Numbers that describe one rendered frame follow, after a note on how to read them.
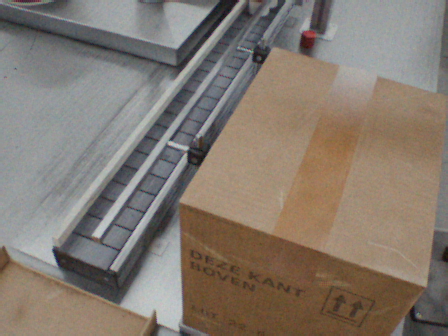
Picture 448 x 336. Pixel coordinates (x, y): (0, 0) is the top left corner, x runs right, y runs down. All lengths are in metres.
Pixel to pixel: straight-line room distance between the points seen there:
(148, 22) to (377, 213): 0.85
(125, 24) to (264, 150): 0.74
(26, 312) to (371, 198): 0.50
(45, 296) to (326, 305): 0.42
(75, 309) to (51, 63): 0.63
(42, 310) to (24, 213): 0.19
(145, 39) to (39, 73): 0.25
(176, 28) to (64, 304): 0.70
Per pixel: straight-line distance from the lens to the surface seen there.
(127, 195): 0.68
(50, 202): 0.87
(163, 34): 1.16
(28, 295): 0.77
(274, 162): 0.51
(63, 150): 0.95
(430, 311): 1.52
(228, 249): 0.49
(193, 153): 0.72
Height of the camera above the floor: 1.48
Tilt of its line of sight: 47 degrees down
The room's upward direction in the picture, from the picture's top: 5 degrees clockwise
